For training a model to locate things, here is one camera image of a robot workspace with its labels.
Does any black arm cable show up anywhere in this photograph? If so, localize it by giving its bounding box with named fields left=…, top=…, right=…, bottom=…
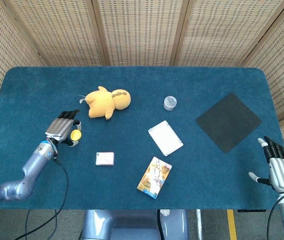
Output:
left=11, top=139, right=70, bottom=240
left=266, top=191, right=284, bottom=240

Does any yellow and blue snack box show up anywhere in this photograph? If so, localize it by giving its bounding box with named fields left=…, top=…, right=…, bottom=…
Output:
left=137, top=156, right=173, bottom=200

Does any black square mouse pad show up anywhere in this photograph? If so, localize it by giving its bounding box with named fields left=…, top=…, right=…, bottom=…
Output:
left=195, top=92, right=262, bottom=154

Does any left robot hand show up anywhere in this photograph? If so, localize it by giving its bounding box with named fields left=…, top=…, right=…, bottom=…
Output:
left=45, top=109, right=82, bottom=148

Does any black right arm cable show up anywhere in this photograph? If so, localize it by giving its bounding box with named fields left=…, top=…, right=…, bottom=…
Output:
left=266, top=191, right=284, bottom=240

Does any blue table cloth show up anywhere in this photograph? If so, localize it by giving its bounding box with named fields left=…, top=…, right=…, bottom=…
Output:
left=0, top=65, right=284, bottom=211

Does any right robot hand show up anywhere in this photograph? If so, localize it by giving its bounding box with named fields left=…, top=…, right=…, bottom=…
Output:
left=248, top=135, right=284, bottom=194

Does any clear round plastic jar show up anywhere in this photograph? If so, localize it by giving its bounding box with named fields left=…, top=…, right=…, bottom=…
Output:
left=163, top=95, right=178, bottom=111

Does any yellow plush dinosaur toy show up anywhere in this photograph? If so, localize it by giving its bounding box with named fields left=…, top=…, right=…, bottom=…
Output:
left=79, top=85, right=132, bottom=121

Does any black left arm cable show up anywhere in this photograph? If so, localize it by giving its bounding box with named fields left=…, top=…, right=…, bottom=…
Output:
left=11, top=139, right=70, bottom=240

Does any silver robot torso base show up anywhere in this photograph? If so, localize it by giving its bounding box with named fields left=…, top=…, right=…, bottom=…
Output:
left=80, top=209, right=190, bottom=240

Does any woven bamboo folding screen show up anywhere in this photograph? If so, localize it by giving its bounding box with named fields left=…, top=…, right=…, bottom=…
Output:
left=0, top=0, right=284, bottom=173

